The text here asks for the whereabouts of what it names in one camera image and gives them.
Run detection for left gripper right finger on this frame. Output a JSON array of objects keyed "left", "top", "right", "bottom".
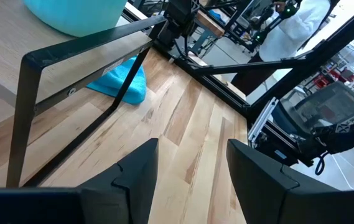
[{"left": 226, "top": 139, "right": 333, "bottom": 224}]

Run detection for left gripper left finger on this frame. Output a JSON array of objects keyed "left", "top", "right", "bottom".
[{"left": 78, "top": 138, "right": 160, "bottom": 224}]

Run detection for teal plastic mug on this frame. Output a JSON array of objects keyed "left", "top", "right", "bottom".
[{"left": 22, "top": 0, "right": 128, "bottom": 38}]

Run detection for wooden shelf with black legs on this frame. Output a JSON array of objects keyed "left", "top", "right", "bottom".
[{"left": 0, "top": 0, "right": 168, "bottom": 189}]

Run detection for blue microfibre cloth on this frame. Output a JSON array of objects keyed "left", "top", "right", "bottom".
[{"left": 86, "top": 55, "right": 147, "bottom": 106}]

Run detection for grey office chair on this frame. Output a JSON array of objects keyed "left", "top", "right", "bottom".
[{"left": 271, "top": 81, "right": 354, "bottom": 139}]

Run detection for red storage bins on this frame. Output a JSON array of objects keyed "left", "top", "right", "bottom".
[{"left": 313, "top": 68, "right": 354, "bottom": 90}]

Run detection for person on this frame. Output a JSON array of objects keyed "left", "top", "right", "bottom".
[{"left": 231, "top": 0, "right": 333, "bottom": 96}]

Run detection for wooden workbench with blue legs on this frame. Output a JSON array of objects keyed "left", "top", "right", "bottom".
[{"left": 192, "top": 11, "right": 226, "bottom": 55}]

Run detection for black metal rig frame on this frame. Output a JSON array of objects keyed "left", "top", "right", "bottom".
[{"left": 122, "top": 0, "right": 354, "bottom": 125}]

